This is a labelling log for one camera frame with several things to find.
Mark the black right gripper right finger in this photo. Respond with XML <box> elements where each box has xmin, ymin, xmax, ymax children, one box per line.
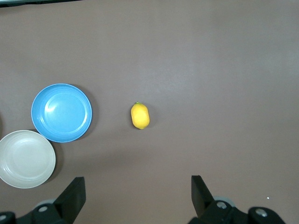
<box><xmin>188</xmin><ymin>175</ymin><xmax>287</xmax><ymax>224</ymax></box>

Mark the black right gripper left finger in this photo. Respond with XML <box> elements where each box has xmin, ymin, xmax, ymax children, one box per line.
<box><xmin>0</xmin><ymin>176</ymin><xmax>86</xmax><ymax>224</ymax></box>

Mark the yellow lemon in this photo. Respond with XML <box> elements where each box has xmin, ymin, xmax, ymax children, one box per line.
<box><xmin>130</xmin><ymin>101</ymin><xmax>151</xmax><ymax>130</ymax></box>

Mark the beige plate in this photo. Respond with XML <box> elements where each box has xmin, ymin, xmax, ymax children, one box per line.
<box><xmin>0</xmin><ymin>130</ymin><xmax>57</xmax><ymax>189</ymax></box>

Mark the blue plate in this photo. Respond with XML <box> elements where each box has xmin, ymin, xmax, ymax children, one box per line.
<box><xmin>31</xmin><ymin>83</ymin><xmax>93</xmax><ymax>143</ymax></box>

